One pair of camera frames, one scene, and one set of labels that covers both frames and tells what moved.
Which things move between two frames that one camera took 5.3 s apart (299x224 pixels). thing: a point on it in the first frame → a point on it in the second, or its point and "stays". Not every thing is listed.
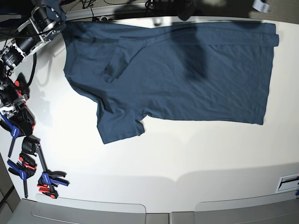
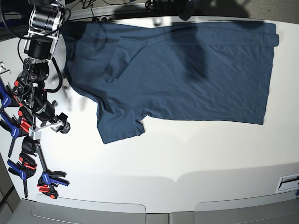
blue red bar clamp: [22, 88] → [10, 97]
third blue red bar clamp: [26, 167] stays
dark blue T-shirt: [212, 72] stays
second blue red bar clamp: [22, 125] stays
